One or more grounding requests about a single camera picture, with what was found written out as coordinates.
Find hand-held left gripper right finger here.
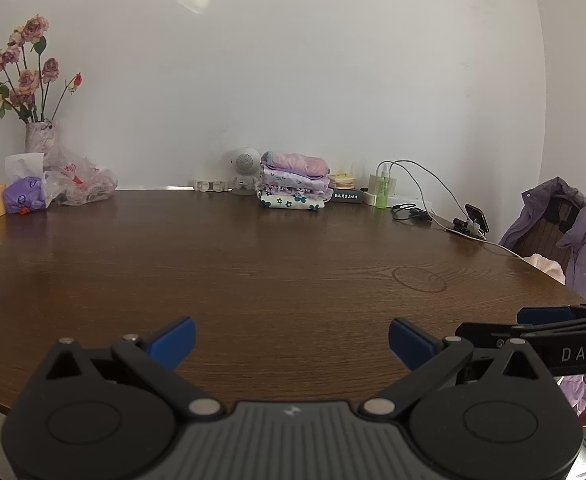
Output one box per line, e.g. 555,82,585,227
359,316,546,422

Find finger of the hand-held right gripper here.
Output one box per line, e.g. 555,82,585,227
455,322,539,349
517,304,586,329

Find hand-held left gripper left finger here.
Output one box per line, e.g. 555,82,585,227
37,316,224,422

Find pastel blue pink garment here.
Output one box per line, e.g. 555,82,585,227
260,151,330,177

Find pale pink cloth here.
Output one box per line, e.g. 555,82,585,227
523,253,568,284

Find wooden chair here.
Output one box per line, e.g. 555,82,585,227
518,195,586,274

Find black phone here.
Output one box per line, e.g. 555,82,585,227
464,203,490,235

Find white power strip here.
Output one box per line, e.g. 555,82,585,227
363,191,433,211

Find green spray bottle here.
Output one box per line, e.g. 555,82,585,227
377,162,394,210

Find dark labelled box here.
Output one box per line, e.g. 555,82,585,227
330,187,365,204

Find folded white teal-flower garment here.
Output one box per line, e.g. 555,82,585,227
259,194,327,211

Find clear plastic bag red print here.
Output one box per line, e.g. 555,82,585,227
43,145,119,207

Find white round fan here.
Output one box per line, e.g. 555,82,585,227
225,147,263,196

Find purple pouch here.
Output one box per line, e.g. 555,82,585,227
3,176,48,216

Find white tissue pack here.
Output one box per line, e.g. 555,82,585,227
4,151,45,181

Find dried pink rose bouquet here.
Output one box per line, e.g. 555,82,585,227
0,15,83,124

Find white charging cable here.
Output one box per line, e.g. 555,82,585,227
430,212,524,260

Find black coiled cable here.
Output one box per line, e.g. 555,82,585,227
390,203,433,223

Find grey charging cable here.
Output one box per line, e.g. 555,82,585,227
389,160,474,222

